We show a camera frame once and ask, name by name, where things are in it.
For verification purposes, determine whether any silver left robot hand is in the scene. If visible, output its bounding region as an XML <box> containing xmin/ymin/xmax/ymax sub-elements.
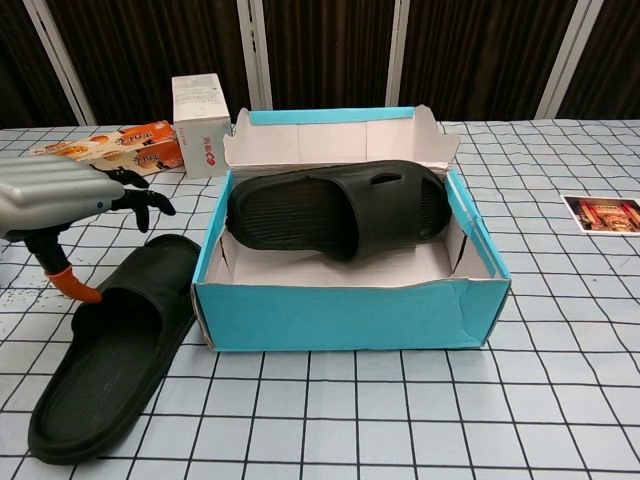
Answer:
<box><xmin>0</xmin><ymin>155</ymin><xmax>176</xmax><ymax>305</ymax></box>

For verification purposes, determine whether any black rubber slipper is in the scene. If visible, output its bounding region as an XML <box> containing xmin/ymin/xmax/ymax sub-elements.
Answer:
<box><xmin>27</xmin><ymin>233</ymin><xmax>202</xmax><ymax>454</ymax></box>
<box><xmin>225</xmin><ymin>159</ymin><xmax>451</xmax><ymax>264</ymax></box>

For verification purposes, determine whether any light blue shoe box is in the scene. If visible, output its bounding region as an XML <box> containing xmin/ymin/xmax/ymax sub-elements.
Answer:
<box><xmin>191</xmin><ymin>104</ymin><xmax>511</xmax><ymax>353</ymax></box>

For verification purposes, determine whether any orange biscuit box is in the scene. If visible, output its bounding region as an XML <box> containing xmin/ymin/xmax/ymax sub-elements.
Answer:
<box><xmin>29</xmin><ymin>119</ymin><xmax>182</xmax><ymax>177</ymax></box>

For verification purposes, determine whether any tall white carton box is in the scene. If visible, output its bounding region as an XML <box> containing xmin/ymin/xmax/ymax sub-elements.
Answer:
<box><xmin>171</xmin><ymin>73</ymin><xmax>235</xmax><ymax>180</ymax></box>

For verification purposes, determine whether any blue checked tablecloth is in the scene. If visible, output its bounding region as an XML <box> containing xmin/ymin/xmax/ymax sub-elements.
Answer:
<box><xmin>0</xmin><ymin>117</ymin><xmax>640</xmax><ymax>480</ymax></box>

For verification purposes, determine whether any photo postcard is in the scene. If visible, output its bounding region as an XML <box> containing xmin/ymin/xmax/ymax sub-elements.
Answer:
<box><xmin>560</xmin><ymin>194</ymin><xmax>640</xmax><ymax>235</ymax></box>

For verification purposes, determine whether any white metal partition post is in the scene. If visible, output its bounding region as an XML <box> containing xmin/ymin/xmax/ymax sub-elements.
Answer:
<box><xmin>384</xmin><ymin>0</ymin><xmax>419</xmax><ymax>109</ymax></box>
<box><xmin>237</xmin><ymin>0</ymin><xmax>274</xmax><ymax>111</ymax></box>
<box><xmin>534</xmin><ymin>0</ymin><xmax>606</xmax><ymax>121</ymax></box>
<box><xmin>22</xmin><ymin>0</ymin><xmax>96</xmax><ymax>126</ymax></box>

